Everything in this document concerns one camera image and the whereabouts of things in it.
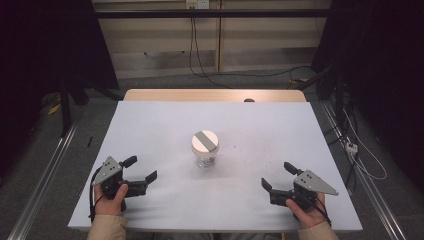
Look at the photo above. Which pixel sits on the black horizontal frame bar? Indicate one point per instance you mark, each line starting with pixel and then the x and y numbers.
pixel 213 13

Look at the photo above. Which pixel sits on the aluminium floor rail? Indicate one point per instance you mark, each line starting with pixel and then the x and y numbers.
pixel 43 180
pixel 366 186

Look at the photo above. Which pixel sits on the yellow floor tape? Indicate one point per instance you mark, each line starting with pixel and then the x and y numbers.
pixel 54 109

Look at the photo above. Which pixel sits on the person's right hand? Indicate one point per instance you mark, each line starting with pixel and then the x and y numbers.
pixel 310 218

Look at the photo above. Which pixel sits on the white lid with grey lever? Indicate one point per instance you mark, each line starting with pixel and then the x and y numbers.
pixel 205 141

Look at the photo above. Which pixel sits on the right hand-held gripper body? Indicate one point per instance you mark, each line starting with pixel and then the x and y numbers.
pixel 311 183

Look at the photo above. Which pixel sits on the white power strip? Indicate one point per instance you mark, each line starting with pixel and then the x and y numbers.
pixel 351 148

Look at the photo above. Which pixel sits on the small black floor object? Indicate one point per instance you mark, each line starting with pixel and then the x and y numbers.
pixel 89 141

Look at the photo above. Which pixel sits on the wooden table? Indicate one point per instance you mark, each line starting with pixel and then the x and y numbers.
pixel 200 95

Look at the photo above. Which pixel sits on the white wall socket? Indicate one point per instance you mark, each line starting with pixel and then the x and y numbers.
pixel 197 3

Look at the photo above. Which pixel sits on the clear glass jar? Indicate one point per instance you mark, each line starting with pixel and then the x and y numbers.
pixel 206 160

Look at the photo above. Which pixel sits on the person's left hand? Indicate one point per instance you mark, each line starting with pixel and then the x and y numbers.
pixel 108 206

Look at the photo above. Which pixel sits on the black metal stand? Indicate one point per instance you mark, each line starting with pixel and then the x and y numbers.
pixel 65 110

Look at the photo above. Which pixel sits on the black curtain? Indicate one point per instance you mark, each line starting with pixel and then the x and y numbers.
pixel 43 43
pixel 383 50

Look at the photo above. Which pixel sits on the white table mat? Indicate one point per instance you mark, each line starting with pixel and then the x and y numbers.
pixel 206 206

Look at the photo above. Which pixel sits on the dark round table grommet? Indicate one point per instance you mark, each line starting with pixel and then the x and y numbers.
pixel 249 100

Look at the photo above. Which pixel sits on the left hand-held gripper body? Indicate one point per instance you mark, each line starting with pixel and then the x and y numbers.
pixel 107 171

